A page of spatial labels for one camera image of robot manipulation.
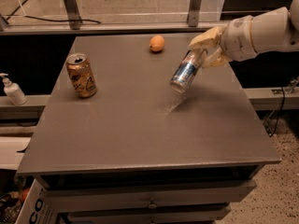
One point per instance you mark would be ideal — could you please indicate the right metal bracket post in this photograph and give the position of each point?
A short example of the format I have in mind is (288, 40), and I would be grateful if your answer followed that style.
(193, 13)

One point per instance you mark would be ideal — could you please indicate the white cardboard box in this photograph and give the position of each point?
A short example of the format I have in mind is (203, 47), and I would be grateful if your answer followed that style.
(36, 209)

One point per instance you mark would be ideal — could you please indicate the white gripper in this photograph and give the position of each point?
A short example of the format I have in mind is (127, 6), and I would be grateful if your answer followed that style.
(237, 38)

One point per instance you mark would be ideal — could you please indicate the upper drawer knob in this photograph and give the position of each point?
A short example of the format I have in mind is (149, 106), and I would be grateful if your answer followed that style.
(152, 204)

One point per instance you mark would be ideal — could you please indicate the grey metal rail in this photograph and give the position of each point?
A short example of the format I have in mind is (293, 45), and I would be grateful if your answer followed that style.
(109, 28)

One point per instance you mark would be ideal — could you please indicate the grey drawer cabinet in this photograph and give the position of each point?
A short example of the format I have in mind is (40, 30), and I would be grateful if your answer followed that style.
(102, 159)

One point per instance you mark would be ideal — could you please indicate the orange lemon fruit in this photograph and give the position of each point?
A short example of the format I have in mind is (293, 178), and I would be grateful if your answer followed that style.
(156, 43)

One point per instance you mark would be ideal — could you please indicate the metal bracket post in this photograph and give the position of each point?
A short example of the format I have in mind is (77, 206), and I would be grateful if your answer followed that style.
(193, 13)
(73, 16)

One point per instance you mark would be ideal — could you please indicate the silver blue redbull can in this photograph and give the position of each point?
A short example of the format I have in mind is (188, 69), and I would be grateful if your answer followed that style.
(183, 77)

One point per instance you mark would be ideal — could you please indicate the white pump bottle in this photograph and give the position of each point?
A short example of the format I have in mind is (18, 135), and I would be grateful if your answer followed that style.
(13, 91)

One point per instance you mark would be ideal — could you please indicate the left metal bracket post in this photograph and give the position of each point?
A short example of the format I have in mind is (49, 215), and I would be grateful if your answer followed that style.
(73, 16)

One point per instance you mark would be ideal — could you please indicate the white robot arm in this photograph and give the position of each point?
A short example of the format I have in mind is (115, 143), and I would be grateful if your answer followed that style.
(276, 30)

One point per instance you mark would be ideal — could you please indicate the gold soda can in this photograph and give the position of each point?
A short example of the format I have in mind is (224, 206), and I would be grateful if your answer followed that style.
(80, 73)

